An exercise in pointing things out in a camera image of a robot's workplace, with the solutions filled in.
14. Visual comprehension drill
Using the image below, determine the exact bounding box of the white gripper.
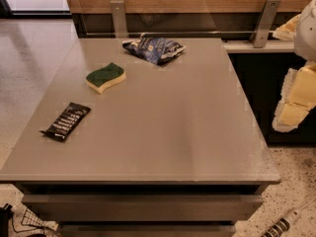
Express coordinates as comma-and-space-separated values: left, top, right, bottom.
273, 0, 316, 132

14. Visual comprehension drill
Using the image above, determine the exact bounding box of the blue chip bag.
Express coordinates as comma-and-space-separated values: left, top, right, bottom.
122, 34, 186, 65

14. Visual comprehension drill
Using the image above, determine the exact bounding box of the black rxbar chocolate bar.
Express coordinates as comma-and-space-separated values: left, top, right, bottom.
41, 102, 91, 142

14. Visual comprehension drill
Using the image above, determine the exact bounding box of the white power strip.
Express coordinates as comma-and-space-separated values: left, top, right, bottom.
261, 197, 316, 237

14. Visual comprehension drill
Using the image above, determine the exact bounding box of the green yellow sponge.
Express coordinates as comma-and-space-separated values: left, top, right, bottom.
86, 62, 126, 94

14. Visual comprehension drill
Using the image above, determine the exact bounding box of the upper grey drawer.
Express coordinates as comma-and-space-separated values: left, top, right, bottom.
23, 195, 263, 222

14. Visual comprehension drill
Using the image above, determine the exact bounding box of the grey drawer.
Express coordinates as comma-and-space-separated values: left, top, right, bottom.
60, 224, 235, 237
23, 195, 263, 222

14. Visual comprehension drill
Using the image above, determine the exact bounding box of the lower grey drawer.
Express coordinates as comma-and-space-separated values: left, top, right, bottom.
60, 224, 235, 237

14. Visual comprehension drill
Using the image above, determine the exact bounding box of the left metal bracket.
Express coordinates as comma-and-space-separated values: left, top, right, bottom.
111, 0, 128, 39

